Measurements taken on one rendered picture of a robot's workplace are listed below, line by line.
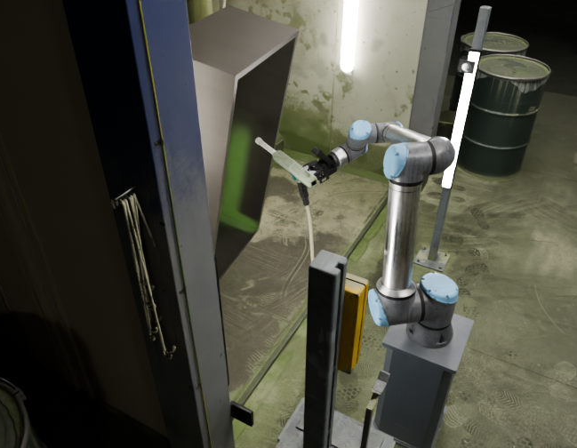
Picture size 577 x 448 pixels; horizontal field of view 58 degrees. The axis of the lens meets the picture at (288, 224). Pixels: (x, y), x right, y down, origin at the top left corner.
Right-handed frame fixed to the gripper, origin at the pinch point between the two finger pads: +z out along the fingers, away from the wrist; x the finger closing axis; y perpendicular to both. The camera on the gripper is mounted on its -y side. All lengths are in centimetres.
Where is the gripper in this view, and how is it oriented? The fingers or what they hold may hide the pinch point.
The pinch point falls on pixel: (297, 177)
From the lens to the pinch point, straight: 230.0
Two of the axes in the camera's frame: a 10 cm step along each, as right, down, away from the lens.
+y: 1.9, 7.1, 6.7
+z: -8.1, 5.0, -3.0
